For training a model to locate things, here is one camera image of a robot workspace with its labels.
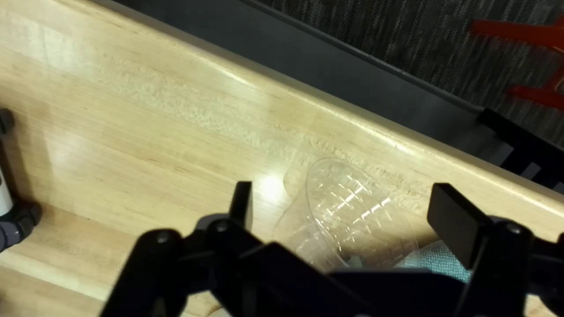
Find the clear plastic plate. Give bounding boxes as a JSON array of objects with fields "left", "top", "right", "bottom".
[{"left": 272, "top": 158, "right": 424, "bottom": 274}]

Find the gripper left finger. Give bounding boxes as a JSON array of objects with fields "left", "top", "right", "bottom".
[{"left": 100, "top": 181, "right": 336, "bottom": 317}]

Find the black frame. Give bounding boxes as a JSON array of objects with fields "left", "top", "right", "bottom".
[{"left": 478, "top": 107, "right": 564, "bottom": 194}]

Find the light blue towel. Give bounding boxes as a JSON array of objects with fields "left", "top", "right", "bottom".
[{"left": 346, "top": 240, "right": 472, "bottom": 283}]

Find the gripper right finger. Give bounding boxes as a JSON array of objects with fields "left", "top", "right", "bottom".
[{"left": 427, "top": 183, "right": 564, "bottom": 317}]

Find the red frame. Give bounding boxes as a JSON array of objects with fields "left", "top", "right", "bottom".
[{"left": 471, "top": 16, "right": 564, "bottom": 111}]

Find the stand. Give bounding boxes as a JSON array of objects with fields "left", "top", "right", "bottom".
[{"left": 0, "top": 107, "right": 43, "bottom": 254}]

